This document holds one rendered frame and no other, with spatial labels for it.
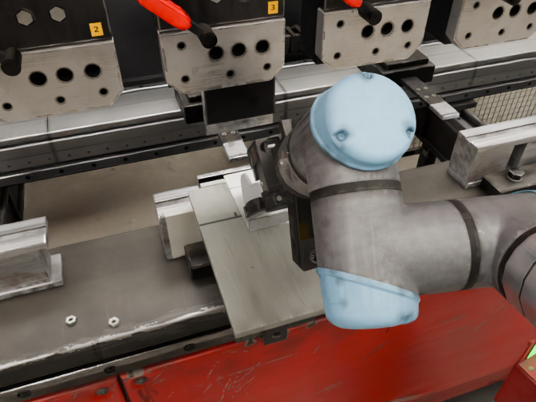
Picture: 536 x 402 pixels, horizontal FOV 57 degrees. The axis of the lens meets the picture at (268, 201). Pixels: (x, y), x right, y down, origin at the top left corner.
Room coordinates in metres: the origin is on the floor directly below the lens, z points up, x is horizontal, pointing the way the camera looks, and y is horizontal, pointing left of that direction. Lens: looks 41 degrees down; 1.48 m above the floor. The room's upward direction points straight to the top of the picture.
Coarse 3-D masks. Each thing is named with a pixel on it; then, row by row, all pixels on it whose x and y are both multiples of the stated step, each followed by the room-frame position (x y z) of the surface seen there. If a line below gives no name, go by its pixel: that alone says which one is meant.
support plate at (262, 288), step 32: (192, 192) 0.56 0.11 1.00; (224, 192) 0.56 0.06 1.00; (224, 224) 0.50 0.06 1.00; (288, 224) 0.50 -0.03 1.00; (224, 256) 0.44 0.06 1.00; (256, 256) 0.44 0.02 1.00; (288, 256) 0.44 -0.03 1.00; (224, 288) 0.38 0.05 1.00; (256, 288) 0.38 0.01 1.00; (288, 288) 0.38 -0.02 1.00; (320, 288) 0.38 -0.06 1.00; (256, 320) 0.34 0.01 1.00; (288, 320) 0.34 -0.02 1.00
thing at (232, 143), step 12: (180, 96) 0.81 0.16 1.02; (192, 96) 0.79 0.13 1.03; (180, 108) 0.81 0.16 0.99; (192, 108) 0.78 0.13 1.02; (192, 120) 0.77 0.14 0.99; (228, 132) 0.72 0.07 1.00; (228, 144) 0.68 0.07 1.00; (240, 144) 0.68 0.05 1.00; (228, 156) 0.65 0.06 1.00; (240, 156) 0.65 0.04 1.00
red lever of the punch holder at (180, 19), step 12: (144, 0) 0.50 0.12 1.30; (156, 0) 0.50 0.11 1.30; (168, 0) 0.52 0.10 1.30; (156, 12) 0.50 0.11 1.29; (168, 12) 0.51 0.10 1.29; (180, 12) 0.51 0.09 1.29; (180, 24) 0.51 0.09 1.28; (192, 24) 0.52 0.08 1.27; (204, 24) 0.54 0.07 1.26; (204, 36) 0.52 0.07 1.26
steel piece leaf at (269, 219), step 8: (232, 192) 0.56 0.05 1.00; (240, 192) 0.56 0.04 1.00; (240, 200) 0.54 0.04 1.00; (240, 208) 0.53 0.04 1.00; (264, 216) 0.49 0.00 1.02; (272, 216) 0.49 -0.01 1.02; (280, 216) 0.49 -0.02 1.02; (288, 216) 0.50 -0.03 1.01; (248, 224) 0.49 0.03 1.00; (256, 224) 0.48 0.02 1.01; (264, 224) 0.49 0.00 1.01; (272, 224) 0.49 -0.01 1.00; (280, 224) 0.49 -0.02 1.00
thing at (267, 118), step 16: (272, 80) 0.62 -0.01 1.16; (208, 96) 0.59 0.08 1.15; (224, 96) 0.60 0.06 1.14; (240, 96) 0.60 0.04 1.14; (256, 96) 0.61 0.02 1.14; (272, 96) 0.62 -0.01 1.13; (208, 112) 0.59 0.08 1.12; (224, 112) 0.60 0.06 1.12; (240, 112) 0.60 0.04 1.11; (256, 112) 0.61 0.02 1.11; (272, 112) 0.62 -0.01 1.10; (208, 128) 0.60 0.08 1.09; (224, 128) 0.60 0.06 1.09; (240, 128) 0.61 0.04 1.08
